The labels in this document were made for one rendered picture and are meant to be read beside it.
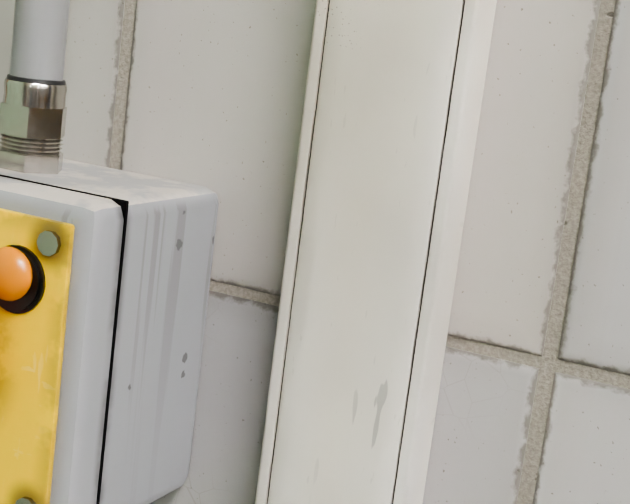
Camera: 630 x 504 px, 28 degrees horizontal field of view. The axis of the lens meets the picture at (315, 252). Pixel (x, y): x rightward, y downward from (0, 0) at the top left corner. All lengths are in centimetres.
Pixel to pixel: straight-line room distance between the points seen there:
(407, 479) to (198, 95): 14
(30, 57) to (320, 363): 12
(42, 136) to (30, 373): 7
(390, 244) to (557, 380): 6
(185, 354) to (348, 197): 8
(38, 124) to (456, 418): 15
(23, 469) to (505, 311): 14
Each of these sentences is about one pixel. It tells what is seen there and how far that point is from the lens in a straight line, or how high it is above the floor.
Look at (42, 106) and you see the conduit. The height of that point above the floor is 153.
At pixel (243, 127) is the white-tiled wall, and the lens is 39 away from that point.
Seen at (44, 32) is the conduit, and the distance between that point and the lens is 38.
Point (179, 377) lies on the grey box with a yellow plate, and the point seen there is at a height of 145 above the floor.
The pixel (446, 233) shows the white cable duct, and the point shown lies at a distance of 35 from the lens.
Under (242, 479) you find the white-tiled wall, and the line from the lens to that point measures 41.
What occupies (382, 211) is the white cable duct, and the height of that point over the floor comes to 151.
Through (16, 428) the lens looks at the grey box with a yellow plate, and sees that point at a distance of 36.
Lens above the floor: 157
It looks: 11 degrees down
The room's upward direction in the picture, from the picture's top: 7 degrees clockwise
